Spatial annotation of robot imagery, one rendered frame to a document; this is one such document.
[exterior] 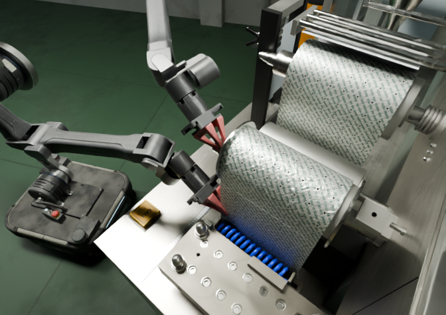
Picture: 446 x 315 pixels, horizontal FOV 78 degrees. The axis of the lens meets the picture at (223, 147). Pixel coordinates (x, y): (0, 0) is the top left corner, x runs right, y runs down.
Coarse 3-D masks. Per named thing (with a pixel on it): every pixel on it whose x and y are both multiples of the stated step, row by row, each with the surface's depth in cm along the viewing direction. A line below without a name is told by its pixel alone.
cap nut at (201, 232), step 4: (196, 224) 70; (200, 224) 69; (204, 224) 70; (196, 228) 69; (200, 228) 69; (204, 228) 69; (196, 232) 70; (200, 232) 69; (204, 232) 70; (196, 236) 71; (200, 236) 70; (204, 236) 71
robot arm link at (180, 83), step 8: (184, 72) 64; (168, 80) 62; (176, 80) 61; (184, 80) 62; (192, 80) 64; (168, 88) 62; (176, 88) 62; (184, 88) 62; (192, 88) 63; (176, 96) 62; (184, 96) 62; (192, 96) 63
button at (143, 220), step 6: (144, 204) 90; (150, 204) 90; (138, 210) 88; (144, 210) 88; (150, 210) 88; (156, 210) 88; (132, 216) 87; (138, 216) 87; (144, 216) 87; (150, 216) 87; (156, 216) 88; (138, 222) 86; (144, 222) 86; (150, 222) 87; (144, 228) 86
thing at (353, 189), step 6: (354, 186) 50; (348, 192) 48; (354, 192) 48; (348, 198) 47; (342, 204) 47; (348, 204) 47; (342, 210) 47; (336, 216) 47; (330, 222) 48; (336, 222) 47; (330, 228) 48; (324, 234) 50; (330, 234) 49
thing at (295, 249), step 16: (224, 192) 64; (240, 208) 64; (256, 208) 59; (240, 224) 70; (256, 224) 64; (272, 224) 59; (256, 240) 69; (272, 240) 64; (288, 240) 59; (304, 240) 54; (288, 256) 63; (304, 256) 58
